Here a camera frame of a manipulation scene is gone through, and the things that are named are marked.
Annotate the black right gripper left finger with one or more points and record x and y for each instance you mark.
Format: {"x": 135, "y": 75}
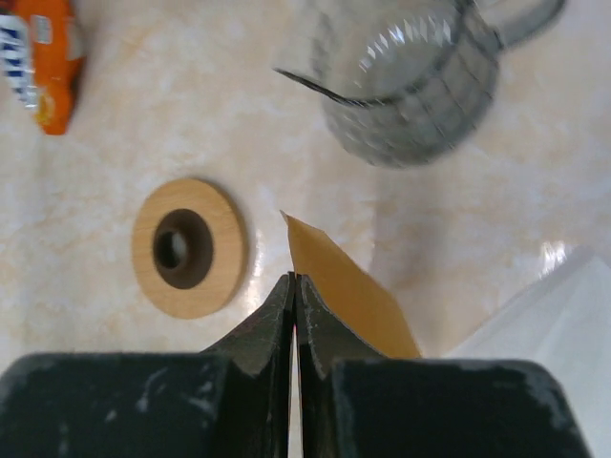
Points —
{"x": 229, "y": 400}

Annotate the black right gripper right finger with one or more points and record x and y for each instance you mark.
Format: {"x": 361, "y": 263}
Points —
{"x": 355, "y": 402}

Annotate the brown paper coffee filter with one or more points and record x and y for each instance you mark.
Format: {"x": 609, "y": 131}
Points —
{"x": 349, "y": 292}

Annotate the white paper sheet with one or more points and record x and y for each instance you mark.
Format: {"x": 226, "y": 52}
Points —
{"x": 563, "y": 323}

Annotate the grey ribbed glass mug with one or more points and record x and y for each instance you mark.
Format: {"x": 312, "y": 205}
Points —
{"x": 403, "y": 82}

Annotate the orange Fox's candy bag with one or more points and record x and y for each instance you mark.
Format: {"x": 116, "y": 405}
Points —
{"x": 42, "y": 53}

